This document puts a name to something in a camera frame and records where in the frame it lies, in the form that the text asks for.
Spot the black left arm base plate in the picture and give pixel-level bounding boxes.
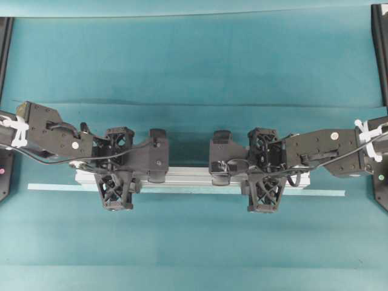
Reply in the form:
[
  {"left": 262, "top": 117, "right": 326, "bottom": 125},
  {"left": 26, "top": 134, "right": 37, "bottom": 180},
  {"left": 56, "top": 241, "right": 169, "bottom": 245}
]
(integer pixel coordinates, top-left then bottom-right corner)
[{"left": 0, "top": 149, "right": 15, "bottom": 202}]

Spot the silver aluminium extrusion rail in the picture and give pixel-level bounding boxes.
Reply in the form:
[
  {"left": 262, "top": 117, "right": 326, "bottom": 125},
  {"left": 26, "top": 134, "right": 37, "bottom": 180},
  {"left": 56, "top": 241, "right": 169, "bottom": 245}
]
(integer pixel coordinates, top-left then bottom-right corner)
[{"left": 75, "top": 167, "right": 310, "bottom": 189}]

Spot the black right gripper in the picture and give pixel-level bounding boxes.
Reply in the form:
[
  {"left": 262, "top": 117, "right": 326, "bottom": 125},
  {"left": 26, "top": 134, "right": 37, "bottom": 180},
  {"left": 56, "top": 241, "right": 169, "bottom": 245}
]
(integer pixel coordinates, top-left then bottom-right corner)
[{"left": 209, "top": 130, "right": 287, "bottom": 186}]

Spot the light blue tape strip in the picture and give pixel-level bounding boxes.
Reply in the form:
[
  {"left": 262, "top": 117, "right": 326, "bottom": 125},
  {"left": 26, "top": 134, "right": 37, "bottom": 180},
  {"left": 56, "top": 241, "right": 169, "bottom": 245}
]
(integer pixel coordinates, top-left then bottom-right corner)
[{"left": 27, "top": 183, "right": 345, "bottom": 197}]

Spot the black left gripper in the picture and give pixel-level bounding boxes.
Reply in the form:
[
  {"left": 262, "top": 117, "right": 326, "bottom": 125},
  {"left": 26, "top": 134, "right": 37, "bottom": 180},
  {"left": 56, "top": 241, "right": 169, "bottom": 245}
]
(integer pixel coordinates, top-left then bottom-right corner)
[{"left": 90, "top": 128, "right": 170, "bottom": 184}]

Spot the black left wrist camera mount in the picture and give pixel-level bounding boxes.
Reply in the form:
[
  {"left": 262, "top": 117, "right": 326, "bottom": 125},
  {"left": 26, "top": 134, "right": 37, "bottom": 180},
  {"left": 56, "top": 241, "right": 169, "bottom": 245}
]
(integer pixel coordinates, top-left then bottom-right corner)
[{"left": 95, "top": 127, "right": 135, "bottom": 211}]

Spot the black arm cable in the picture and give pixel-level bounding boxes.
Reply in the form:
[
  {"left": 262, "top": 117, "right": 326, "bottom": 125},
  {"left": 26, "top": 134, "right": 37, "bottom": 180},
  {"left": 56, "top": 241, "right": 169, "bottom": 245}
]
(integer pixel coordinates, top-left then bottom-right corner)
[
  {"left": 212, "top": 130, "right": 383, "bottom": 186},
  {"left": 5, "top": 121, "right": 134, "bottom": 166}
]

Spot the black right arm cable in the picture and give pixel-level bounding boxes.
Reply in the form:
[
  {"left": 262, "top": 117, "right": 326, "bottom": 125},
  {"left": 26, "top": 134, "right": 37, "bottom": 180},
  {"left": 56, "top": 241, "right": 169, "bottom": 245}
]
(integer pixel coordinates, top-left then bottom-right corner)
[{"left": 212, "top": 130, "right": 383, "bottom": 186}]

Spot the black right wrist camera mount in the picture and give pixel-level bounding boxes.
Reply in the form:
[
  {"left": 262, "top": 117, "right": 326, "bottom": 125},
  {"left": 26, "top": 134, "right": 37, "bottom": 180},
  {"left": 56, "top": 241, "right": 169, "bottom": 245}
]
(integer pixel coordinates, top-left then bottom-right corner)
[{"left": 247, "top": 127, "right": 287, "bottom": 213}]

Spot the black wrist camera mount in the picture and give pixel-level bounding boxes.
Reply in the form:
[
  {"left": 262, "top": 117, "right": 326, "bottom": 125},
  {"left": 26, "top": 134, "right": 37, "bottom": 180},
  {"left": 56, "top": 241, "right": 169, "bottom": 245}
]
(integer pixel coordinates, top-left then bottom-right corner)
[
  {"left": 95, "top": 127, "right": 135, "bottom": 211},
  {"left": 247, "top": 127, "right": 287, "bottom": 213}
]

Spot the teal cloth table cover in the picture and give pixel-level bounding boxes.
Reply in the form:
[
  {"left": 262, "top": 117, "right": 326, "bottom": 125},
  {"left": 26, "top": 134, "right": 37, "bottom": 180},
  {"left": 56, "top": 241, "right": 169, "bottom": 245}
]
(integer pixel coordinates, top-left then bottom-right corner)
[{"left": 1, "top": 5, "right": 387, "bottom": 290}]

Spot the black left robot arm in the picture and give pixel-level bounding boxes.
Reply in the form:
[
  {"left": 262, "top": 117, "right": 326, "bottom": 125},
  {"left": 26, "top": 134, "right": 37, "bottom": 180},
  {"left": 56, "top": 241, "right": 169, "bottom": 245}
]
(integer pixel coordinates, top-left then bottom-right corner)
[{"left": 1, "top": 101, "right": 169, "bottom": 183}]

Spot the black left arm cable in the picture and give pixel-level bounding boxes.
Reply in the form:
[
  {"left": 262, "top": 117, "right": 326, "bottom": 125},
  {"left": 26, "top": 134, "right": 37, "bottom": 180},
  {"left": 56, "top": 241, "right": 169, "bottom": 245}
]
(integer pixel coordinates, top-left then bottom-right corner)
[{"left": 5, "top": 121, "right": 134, "bottom": 166}]

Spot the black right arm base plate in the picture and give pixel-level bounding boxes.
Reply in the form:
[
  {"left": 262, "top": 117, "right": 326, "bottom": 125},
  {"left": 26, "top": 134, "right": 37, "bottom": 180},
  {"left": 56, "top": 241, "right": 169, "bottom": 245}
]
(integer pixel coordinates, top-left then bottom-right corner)
[{"left": 373, "top": 170, "right": 388, "bottom": 211}]

